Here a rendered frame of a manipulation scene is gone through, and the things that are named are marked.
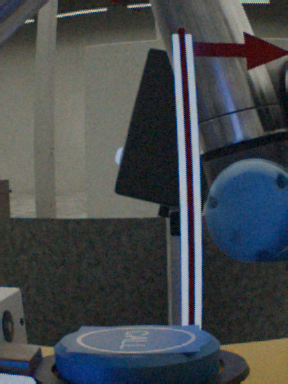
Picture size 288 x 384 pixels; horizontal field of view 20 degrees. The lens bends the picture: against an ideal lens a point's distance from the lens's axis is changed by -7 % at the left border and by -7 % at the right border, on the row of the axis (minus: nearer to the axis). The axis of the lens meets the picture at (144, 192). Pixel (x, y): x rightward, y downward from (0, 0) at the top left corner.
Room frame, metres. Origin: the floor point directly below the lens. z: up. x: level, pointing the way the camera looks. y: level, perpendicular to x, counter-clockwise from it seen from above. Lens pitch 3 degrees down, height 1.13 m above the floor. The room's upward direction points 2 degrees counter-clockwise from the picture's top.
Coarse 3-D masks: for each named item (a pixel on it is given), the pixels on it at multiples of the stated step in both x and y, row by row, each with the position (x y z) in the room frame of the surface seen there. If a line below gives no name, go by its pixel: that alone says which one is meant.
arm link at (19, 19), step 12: (0, 0) 0.79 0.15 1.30; (12, 0) 0.79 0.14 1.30; (24, 0) 0.80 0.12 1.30; (36, 0) 0.81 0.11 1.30; (48, 0) 0.82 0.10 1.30; (0, 12) 0.80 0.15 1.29; (12, 12) 0.80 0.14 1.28; (24, 12) 0.81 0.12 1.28; (36, 12) 0.83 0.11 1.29; (0, 24) 0.81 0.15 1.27; (12, 24) 0.82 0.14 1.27; (0, 36) 0.82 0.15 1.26
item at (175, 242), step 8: (176, 208) 0.96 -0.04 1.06; (176, 240) 0.95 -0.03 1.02; (176, 248) 0.95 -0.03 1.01; (176, 256) 0.95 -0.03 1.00; (176, 264) 0.95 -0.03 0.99; (176, 272) 0.95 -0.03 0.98; (176, 280) 0.95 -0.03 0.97; (176, 288) 0.95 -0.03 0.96; (176, 296) 0.95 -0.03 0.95; (176, 304) 0.95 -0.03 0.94; (176, 312) 0.95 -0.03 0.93; (176, 320) 0.95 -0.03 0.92
